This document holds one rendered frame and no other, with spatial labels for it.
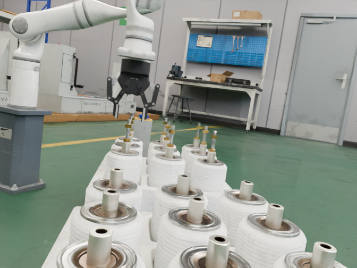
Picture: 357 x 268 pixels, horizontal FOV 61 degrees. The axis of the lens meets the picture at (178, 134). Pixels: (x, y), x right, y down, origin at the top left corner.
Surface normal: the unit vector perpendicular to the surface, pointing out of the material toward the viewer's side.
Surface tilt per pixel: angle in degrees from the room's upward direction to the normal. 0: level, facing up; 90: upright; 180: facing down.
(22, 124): 91
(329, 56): 90
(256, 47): 90
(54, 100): 90
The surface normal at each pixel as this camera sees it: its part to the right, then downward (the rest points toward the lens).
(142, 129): 0.12, 0.14
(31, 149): 0.91, 0.17
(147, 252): 0.14, -0.98
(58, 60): -0.40, 0.05
